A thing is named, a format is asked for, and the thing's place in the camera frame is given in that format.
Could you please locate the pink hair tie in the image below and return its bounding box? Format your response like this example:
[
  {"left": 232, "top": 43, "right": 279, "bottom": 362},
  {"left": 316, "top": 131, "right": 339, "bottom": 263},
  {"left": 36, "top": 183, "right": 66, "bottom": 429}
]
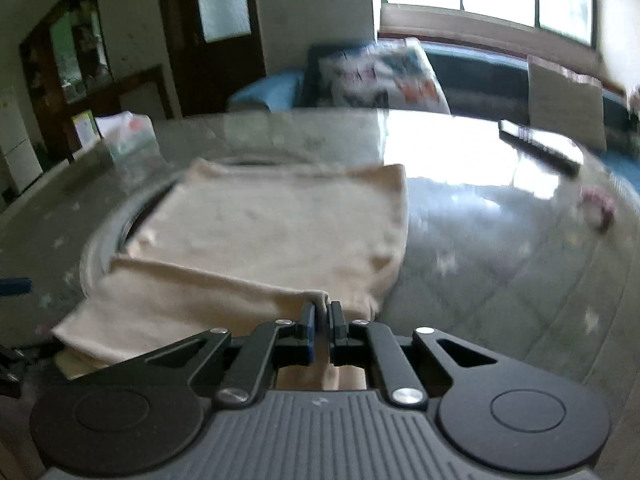
[{"left": 579, "top": 186, "right": 617, "bottom": 232}]

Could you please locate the cream knit garment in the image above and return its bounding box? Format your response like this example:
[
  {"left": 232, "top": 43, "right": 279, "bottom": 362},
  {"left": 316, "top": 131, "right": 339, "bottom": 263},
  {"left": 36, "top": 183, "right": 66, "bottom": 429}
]
[{"left": 50, "top": 157, "right": 411, "bottom": 393}]

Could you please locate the black remote control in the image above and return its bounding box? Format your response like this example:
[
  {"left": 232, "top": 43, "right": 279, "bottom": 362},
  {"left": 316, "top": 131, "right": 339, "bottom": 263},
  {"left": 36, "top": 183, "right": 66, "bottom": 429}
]
[{"left": 498, "top": 119, "right": 584, "bottom": 177}]

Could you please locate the dark wooden door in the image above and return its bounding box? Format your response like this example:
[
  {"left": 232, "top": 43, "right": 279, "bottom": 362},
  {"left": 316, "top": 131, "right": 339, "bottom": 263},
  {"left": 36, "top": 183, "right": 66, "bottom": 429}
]
[{"left": 157, "top": 0, "right": 267, "bottom": 119}]

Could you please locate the plain white pillow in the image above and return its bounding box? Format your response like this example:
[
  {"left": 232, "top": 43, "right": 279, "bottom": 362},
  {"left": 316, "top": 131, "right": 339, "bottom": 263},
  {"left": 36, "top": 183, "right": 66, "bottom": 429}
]
[{"left": 527, "top": 55, "right": 609, "bottom": 152}]

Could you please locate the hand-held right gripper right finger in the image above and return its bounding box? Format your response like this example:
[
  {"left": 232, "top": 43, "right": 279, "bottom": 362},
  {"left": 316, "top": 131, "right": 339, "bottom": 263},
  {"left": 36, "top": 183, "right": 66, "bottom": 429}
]
[{"left": 328, "top": 301, "right": 498, "bottom": 407}]

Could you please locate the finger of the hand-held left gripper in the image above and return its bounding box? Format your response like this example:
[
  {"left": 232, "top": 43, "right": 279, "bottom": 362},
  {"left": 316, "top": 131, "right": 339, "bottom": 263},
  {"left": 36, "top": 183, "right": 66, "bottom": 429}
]
[
  {"left": 0, "top": 278, "right": 33, "bottom": 297},
  {"left": 0, "top": 344, "right": 25, "bottom": 387}
]

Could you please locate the tissue box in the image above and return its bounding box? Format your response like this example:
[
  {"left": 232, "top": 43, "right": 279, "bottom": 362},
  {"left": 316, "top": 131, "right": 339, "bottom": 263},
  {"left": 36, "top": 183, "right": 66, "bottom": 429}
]
[{"left": 92, "top": 112, "right": 162, "bottom": 162}]

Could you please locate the butterfly print pillow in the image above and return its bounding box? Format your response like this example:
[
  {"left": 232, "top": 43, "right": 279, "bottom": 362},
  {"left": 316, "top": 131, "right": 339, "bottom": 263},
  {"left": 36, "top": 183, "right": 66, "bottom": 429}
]
[{"left": 317, "top": 37, "right": 452, "bottom": 117}]

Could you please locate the round black built-in cooktop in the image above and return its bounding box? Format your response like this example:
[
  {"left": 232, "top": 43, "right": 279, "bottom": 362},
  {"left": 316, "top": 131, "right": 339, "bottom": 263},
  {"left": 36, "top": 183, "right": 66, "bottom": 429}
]
[{"left": 117, "top": 159, "right": 201, "bottom": 257}]

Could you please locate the green and white box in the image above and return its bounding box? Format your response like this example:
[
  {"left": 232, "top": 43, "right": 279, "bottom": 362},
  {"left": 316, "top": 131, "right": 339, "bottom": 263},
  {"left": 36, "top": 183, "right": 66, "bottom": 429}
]
[{"left": 70, "top": 110, "right": 99, "bottom": 149}]

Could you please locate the dark wooden cabinet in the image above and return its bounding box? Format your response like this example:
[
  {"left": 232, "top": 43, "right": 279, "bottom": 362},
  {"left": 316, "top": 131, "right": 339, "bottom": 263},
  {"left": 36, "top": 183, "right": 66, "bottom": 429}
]
[{"left": 19, "top": 0, "right": 174, "bottom": 157}]

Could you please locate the teal sofa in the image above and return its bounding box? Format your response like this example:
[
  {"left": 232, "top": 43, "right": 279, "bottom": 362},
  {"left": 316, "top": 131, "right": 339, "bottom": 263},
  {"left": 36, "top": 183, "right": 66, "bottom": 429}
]
[{"left": 227, "top": 42, "right": 640, "bottom": 192}]

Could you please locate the white refrigerator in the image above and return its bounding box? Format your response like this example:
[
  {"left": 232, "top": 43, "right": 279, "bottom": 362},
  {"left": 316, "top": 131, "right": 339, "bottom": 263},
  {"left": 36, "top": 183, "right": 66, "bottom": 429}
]
[{"left": 0, "top": 85, "right": 44, "bottom": 202}]

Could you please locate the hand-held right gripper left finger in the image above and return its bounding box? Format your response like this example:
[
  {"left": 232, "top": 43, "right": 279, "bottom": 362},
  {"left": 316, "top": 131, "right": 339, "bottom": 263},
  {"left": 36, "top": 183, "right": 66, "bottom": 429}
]
[{"left": 142, "top": 301, "right": 317, "bottom": 407}]

